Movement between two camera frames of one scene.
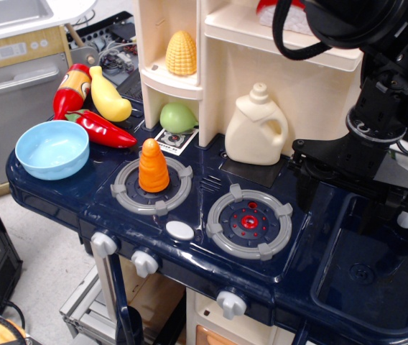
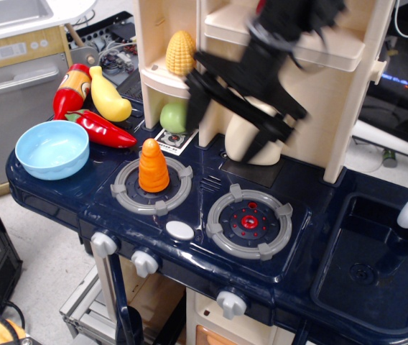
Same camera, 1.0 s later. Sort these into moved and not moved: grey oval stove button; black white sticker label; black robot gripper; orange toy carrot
Moved: black robot gripper
Not moved: black white sticker label; grey oval stove button; orange toy carrot
